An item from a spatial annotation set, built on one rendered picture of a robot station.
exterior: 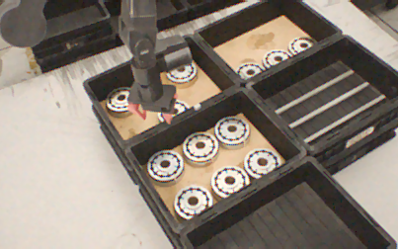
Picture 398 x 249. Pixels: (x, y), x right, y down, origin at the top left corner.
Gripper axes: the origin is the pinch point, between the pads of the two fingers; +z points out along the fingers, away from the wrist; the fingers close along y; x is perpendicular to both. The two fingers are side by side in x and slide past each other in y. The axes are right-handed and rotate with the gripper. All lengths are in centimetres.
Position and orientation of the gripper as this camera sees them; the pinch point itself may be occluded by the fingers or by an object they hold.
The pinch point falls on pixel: (156, 118)
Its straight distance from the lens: 110.1
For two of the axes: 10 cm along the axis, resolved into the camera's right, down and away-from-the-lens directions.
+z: 0.7, 6.2, 7.8
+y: -9.7, -1.4, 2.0
